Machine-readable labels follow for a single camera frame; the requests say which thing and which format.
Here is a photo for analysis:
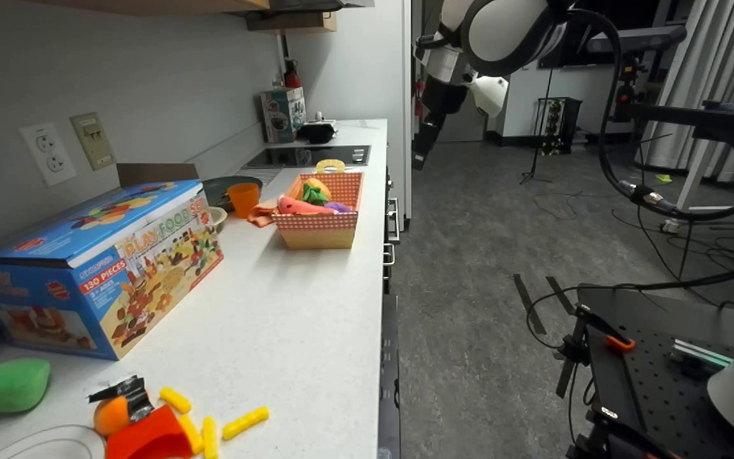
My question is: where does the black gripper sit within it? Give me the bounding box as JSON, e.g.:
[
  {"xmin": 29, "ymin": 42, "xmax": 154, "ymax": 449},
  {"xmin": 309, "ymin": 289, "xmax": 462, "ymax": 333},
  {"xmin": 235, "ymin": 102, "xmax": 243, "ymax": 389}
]
[{"xmin": 410, "ymin": 78, "xmax": 475, "ymax": 166}]

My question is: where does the pineapple plush toy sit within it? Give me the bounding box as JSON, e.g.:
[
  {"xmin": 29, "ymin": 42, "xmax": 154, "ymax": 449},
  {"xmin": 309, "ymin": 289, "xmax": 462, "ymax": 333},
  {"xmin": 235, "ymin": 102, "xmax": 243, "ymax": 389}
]
[{"xmin": 298, "ymin": 177, "xmax": 335, "ymax": 206}]

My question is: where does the red checkered basket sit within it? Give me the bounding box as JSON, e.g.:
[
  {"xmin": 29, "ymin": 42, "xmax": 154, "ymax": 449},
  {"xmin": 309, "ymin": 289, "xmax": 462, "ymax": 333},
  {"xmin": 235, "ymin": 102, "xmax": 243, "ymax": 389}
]
[{"xmin": 274, "ymin": 168, "xmax": 367, "ymax": 254}]

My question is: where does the small orange toy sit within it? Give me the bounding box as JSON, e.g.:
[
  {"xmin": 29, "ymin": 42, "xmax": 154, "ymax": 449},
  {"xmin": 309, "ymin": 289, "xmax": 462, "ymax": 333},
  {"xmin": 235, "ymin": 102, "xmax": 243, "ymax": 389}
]
[{"xmin": 246, "ymin": 201, "xmax": 279, "ymax": 231}]

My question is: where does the yellow toy fry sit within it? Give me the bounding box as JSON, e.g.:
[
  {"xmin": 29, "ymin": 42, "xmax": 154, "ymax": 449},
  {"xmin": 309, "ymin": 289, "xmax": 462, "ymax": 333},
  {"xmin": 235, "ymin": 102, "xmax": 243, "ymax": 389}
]
[
  {"xmin": 200, "ymin": 413, "xmax": 224, "ymax": 459},
  {"xmin": 219, "ymin": 404, "xmax": 274, "ymax": 445},
  {"xmin": 158, "ymin": 385, "xmax": 196, "ymax": 416}
]

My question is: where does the blue toy food box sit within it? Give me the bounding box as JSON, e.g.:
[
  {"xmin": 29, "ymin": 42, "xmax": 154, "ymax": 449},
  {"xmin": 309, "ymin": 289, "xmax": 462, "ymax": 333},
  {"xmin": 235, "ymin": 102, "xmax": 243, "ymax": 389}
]
[{"xmin": 0, "ymin": 177, "xmax": 228, "ymax": 363}]

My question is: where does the black silver toy item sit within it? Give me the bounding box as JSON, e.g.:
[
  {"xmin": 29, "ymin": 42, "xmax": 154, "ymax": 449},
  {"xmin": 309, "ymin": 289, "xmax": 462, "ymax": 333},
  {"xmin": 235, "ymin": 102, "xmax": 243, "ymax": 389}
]
[{"xmin": 88, "ymin": 373, "xmax": 155, "ymax": 418}]

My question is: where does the red toy fries holder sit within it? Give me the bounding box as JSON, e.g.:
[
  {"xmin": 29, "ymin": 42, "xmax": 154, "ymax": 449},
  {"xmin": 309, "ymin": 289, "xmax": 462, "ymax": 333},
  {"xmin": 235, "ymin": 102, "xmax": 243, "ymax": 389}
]
[{"xmin": 105, "ymin": 404, "xmax": 196, "ymax": 459}]

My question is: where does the orange toy ball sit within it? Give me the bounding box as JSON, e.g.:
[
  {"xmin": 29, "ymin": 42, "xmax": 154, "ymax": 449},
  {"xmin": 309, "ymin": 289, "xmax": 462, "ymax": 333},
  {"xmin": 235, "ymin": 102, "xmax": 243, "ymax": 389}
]
[{"xmin": 91, "ymin": 396, "xmax": 132, "ymax": 440}]

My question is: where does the black bowl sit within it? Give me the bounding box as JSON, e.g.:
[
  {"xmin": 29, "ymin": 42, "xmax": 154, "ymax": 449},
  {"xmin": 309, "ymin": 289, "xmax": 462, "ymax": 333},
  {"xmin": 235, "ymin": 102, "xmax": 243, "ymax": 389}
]
[{"xmin": 295, "ymin": 122, "xmax": 340, "ymax": 145}]

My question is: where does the black cooktop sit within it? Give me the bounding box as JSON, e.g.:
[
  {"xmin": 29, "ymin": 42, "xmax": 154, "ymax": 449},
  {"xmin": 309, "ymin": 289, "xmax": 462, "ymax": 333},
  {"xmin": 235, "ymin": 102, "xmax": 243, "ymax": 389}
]
[{"xmin": 243, "ymin": 144, "xmax": 373, "ymax": 172}]

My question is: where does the black equipment rack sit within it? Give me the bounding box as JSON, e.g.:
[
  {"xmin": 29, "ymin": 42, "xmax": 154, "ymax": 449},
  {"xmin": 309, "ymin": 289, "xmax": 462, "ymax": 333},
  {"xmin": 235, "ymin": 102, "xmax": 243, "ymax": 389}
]
[{"xmin": 535, "ymin": 96, "xmax": 586, "ymax": 155}]

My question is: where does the green printed box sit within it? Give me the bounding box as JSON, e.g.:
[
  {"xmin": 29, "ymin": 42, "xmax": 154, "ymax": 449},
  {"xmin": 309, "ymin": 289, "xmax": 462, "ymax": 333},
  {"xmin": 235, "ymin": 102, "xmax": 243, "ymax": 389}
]
[{"xmin": 258, "ymin": 87, "xmax": 309, "ymax": 145}]

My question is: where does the red bottle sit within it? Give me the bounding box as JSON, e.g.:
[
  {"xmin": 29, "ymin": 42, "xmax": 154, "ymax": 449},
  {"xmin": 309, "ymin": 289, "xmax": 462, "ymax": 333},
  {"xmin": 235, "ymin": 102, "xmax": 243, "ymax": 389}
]
[{"xmin": 279, "ymin": 34, "xmax": 305, "ymax": 93}]

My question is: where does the orange cup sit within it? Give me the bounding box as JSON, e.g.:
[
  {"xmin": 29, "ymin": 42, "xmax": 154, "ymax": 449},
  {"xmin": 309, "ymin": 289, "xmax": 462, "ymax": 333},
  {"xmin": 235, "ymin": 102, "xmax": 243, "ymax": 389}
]
[{"xmin": 224, "ymin": 178, "xmax": 266, "ymax": 220}]

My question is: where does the black pan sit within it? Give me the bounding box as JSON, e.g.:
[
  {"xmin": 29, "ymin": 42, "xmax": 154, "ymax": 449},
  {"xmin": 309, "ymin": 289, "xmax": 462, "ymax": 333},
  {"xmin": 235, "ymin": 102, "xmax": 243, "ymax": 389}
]
[{"xmin": 202, "ymin": 175, "xmax": 266, "ymax": 209}]

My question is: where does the white bowl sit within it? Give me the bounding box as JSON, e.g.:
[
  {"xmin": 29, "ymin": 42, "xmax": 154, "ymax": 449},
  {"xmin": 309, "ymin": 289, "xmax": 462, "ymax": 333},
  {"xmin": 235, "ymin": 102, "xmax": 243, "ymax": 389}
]
[{"xmin": 203, "ymin": 205, "xmax": 233, "ymax": 237}]

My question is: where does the black tripod clamp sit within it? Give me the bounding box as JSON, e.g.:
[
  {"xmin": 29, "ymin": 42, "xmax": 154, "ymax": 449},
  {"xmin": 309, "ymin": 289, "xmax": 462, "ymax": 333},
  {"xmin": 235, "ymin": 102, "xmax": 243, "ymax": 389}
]
[{"xmin": 511, "ymin": 274, "xmax": 642, "ymax": 404}]

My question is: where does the white stand pole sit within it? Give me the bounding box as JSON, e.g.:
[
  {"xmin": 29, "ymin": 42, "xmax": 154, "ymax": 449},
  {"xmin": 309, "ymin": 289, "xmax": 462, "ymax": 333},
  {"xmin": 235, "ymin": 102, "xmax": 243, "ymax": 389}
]
[{"xmin": 661, "ymin": 139, "xmax": 734, "ymax": 236}]

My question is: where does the orange clamp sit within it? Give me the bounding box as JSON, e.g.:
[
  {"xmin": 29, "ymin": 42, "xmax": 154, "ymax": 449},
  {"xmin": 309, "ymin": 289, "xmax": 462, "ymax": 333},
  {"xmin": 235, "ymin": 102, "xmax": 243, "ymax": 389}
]
[{"xmin": 601, "ymin": 333, "xmax": 641, "ymax": 356}]

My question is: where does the gray curtain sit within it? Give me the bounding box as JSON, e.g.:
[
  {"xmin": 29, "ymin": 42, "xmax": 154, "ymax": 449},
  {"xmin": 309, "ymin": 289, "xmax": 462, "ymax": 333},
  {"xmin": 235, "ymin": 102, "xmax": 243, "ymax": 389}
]
[{"xmin": 638, "ymin": 0, "xmax": 734, "ymax": 199}]

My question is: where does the wooden upper cabinet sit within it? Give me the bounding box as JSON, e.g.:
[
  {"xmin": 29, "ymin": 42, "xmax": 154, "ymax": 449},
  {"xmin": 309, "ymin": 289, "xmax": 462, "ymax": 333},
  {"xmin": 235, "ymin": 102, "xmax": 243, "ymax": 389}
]
[{"xmin": 43, "ymin": 0, "xmax": 274, "ymax": 16}]

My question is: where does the black perforated table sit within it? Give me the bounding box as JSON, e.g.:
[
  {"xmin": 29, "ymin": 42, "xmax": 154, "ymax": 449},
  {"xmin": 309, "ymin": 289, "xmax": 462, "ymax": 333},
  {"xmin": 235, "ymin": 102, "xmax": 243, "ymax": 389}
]
[{"xmin": 577, "ymin": 284, "xmax": 734, "ymax": 459}]

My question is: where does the teal stick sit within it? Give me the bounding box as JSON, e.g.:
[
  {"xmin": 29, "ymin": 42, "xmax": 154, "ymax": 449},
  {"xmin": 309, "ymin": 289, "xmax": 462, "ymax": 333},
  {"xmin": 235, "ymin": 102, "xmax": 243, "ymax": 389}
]
[{"xmin": 670, "ymin": 337, "xmax": 734, "ymax": 371}]

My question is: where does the clear round dish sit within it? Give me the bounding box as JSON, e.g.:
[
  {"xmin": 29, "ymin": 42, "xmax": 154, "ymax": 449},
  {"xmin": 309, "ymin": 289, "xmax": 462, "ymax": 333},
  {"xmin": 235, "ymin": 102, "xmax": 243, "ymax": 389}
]
[{"xmin": 0, "ymin": 421, "xmax": 107, "ymax": 459}]

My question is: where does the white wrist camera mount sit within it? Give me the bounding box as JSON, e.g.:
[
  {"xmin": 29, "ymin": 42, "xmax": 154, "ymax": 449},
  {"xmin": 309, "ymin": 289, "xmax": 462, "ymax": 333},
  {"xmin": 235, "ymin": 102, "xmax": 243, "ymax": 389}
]
[{"xmin": 467, "ymin": 75, "xmax": 513, "ymax": 120}]

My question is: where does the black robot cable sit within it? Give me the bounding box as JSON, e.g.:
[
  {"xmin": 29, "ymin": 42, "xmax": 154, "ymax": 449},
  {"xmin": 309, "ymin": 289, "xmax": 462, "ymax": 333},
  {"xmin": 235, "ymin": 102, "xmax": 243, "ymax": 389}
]
[{"xmin": 544, "ymin": 0, "xmax": 734, "ymax": 226}]

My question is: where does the black stereo camera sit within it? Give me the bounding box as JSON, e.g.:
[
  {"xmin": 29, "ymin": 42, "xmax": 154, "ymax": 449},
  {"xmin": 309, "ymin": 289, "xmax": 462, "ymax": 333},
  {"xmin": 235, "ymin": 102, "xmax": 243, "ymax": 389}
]
[{"xmin": 611, "ymin": 24, "xmax": 689, "ymax": 60}]

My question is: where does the beige light switch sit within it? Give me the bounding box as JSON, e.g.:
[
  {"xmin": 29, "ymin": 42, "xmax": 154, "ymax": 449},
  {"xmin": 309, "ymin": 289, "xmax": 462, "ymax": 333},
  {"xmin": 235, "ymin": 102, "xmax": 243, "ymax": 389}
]
[{"xmin": 68, "ymin": 111, "xmax": 121, "ymax": 175}]

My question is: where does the white wall outlet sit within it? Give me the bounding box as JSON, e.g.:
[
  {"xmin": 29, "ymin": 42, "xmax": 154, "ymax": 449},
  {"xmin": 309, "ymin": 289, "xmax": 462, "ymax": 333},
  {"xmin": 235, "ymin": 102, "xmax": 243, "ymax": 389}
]
[{"xmin": 19, "ymin": 120, "xmax": 80, "ymax": 187}]

